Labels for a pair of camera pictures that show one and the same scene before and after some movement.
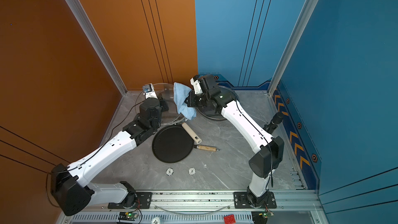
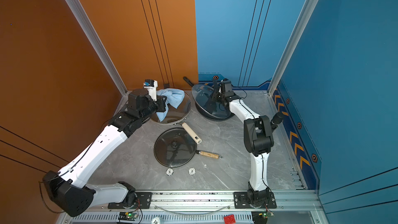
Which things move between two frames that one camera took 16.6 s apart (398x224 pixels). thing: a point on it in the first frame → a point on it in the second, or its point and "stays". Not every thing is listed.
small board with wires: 267,214 stays
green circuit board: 127,216 stays
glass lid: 165,92 → 174,148
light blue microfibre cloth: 181,92 → 174,97
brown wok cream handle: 181,120 stays
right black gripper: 193,103 → 216,92
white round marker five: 169,171 stays
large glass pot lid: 180,119 → 174,115
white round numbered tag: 156,220 stays
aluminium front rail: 99,201 stays
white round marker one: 192,171 stays
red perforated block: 229,219 stays
